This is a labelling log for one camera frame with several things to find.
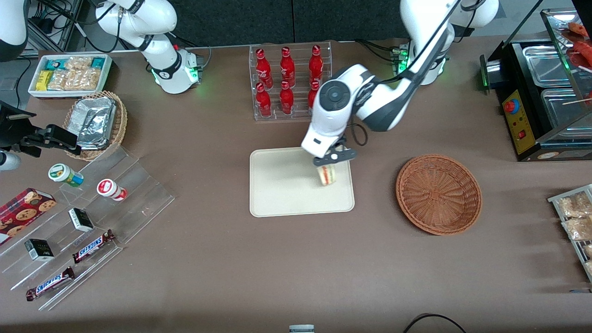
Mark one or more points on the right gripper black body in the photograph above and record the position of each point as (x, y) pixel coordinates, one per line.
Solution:
(19, 132)

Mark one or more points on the triangular sandwich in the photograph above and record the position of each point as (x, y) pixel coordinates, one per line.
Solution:
(326, 175)

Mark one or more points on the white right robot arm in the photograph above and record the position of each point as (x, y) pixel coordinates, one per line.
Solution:
(157, 51)

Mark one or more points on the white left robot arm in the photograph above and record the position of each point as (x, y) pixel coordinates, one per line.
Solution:
(384, 101)

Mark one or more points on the cream rectangular tray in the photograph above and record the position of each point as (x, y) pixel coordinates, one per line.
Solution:
(282, 185)

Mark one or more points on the oval tan wicker basket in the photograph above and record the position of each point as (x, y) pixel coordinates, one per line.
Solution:
(119, 125)

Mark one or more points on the round brown wicker basket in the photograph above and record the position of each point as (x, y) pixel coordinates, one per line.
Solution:
(439, 194)

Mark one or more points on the tray of packaged snacks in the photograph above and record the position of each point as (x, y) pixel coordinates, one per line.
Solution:
(555, 200)

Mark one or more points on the silver foil wrapped pack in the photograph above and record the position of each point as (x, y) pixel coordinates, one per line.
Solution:
(95, 115)
(90, 142)

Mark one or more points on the green lidded snack cup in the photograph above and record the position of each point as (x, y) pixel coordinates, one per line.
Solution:
(62, 173)

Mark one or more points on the clear acrylic bottle rack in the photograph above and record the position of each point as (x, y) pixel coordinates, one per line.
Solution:
(296, 115)

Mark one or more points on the yellow snack packet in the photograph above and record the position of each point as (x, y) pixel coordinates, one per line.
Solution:
(44, 80)

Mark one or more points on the red cola bottle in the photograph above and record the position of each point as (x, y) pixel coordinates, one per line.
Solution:
(287, 67)
(286, 101)
(263, 102)
(312, 95)
(316, 64)
(263, 69)

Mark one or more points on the clear bag of crackers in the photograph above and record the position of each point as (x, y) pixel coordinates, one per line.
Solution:
(78, 63)
(87, 79)
(60, 81)

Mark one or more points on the red cookie box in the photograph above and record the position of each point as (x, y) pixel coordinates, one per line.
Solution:
(23, 215)

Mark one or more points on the red lidded snack cup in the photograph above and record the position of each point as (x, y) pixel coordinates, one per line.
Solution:
(108, 188)

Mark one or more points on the teal snack packet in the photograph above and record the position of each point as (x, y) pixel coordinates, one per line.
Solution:
(98, 63)
(55, 64)

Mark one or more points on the white plastic snack bin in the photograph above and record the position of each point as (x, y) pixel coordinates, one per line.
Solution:
(107, 69)

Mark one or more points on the small black box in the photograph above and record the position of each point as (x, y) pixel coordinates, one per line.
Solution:
(81, 220)
(39, 249)

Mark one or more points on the clear acrylic stepped stand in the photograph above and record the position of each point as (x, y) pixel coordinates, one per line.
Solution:
(138, 194)

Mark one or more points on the Snickers chocolate bar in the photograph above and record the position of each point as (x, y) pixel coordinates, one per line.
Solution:
(48, 284)
(92, 247)

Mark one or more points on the small grey device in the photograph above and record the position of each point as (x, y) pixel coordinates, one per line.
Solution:
(301, 329)

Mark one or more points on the black food warmer appliance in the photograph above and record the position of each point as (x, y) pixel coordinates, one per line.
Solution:
(518, 125)

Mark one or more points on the steel warmer pan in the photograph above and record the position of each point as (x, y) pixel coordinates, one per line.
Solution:
(548, 64)
(564, 108)

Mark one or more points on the clear bag of nuts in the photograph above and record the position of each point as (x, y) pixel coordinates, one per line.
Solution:
(578, 229)
(588, 268)
(573, 206)
(588, 250)

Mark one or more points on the red sausage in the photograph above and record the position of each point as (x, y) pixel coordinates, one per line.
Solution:
(582, 53)
(579, 29)

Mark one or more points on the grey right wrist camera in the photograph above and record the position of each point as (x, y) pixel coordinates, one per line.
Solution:
(8, 161)

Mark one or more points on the aluminium frame rack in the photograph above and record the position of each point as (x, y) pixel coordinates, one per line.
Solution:
(64, 27)

